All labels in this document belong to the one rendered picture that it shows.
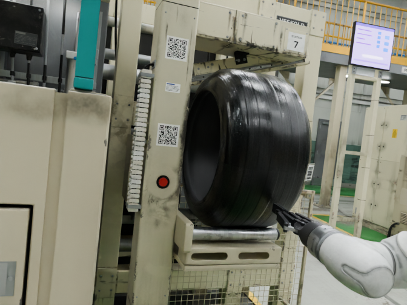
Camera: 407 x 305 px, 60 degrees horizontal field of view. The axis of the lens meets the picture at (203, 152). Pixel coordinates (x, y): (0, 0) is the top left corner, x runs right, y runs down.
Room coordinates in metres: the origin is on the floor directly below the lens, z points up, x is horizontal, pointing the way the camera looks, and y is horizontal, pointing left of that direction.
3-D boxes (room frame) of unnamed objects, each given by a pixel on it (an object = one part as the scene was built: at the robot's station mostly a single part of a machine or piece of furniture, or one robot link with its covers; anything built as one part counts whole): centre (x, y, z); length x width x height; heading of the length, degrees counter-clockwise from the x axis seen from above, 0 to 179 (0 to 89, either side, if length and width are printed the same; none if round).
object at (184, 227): (1.31, 0.08, 0.90); 0.40 x 0.03 x 0.10; 20
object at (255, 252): (1.24, -0.13, 0.83); 0.36 x 0.09 x 0.06; 110
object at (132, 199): (1.21, 0.22, 1.19); 0.05 x 0.04 x 0.48; 20
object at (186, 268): (1.37, -0.09, 0.80); 0.37 x 0.36 x 0.02; 20
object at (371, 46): (4.71, -2.03, 2.60); 0.60 x 0.05 x 0.55; 103
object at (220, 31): (1.69, -0.11, 1.71); 0.61 x 0.25 x 0.15; 110
